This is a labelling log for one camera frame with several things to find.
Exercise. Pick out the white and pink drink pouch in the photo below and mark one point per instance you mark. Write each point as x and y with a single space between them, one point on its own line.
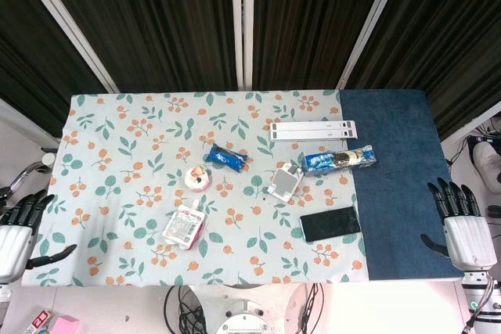
183 226

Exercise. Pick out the pink toy cake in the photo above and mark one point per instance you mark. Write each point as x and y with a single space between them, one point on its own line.
197 180

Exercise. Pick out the blue cookie box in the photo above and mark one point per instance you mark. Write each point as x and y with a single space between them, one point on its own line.
325 164

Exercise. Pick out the blue snack packet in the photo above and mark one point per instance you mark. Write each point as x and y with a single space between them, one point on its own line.
225 157

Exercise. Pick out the white folding phone stand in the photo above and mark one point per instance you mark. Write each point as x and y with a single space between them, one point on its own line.
285 183

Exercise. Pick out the dark blue table cloth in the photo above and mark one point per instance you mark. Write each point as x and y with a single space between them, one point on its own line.
399 201

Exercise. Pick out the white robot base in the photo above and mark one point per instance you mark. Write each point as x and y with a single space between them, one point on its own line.
244 322

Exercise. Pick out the floral leaf and berry tablecloth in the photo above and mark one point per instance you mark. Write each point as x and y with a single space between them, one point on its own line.
156 193

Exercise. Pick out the black smartphone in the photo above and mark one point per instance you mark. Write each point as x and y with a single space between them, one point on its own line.
330 223

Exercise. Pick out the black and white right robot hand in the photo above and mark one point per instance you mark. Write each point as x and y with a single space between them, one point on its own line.
467 240

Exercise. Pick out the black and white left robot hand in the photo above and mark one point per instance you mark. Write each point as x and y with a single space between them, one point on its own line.
13 240

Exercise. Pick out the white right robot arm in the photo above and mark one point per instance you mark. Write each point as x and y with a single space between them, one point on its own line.
483 299

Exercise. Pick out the pink box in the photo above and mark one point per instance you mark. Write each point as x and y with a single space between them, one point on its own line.
64 326

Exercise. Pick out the white shoe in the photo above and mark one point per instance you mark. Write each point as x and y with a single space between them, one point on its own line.
487 162

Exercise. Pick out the white partition frame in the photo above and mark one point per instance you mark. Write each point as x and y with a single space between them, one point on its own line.
372 25
242 21
66 21

